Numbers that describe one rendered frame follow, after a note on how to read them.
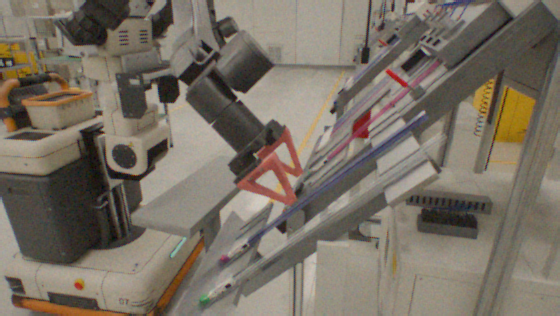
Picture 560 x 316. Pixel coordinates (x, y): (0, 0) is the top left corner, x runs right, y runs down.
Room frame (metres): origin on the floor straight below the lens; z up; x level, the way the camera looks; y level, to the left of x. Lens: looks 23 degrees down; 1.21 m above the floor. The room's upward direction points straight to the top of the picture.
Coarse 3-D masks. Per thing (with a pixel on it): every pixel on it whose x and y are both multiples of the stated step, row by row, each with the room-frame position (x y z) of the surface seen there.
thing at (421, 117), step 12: (420, 120) 0.54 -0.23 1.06; (396, 132) 0.55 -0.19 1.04; (408, 132) 0.54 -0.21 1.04; (384, 144) 0.54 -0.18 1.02; (360, 156) 0.56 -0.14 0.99; (372, 156) 0.55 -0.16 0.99; (348, 168) 0.55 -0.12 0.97; (336, 180) 0.56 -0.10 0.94; (312, 192) 0.57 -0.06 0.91; (300, 204) 0.57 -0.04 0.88; (288, 216) 0.57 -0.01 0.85; (264, 228) 0.58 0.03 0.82; (252, 240) 0.59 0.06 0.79
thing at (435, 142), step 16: (432, 144) 0.43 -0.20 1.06; (400, 160) 0.44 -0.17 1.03; (416, 160) 0.43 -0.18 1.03; (384, 176) 0.43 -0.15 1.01; (368, 192) 0.44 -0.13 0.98; (336, 208) 0.44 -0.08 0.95; (320, 224) 0.45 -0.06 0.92; (288, 240) 0.46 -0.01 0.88; (272, 256) 0.46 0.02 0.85; (240, 272) 0.47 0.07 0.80
